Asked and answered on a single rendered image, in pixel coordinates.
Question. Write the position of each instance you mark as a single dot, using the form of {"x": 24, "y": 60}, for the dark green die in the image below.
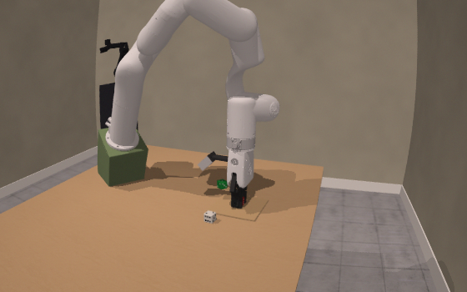
{"x": 222, "y": 184}

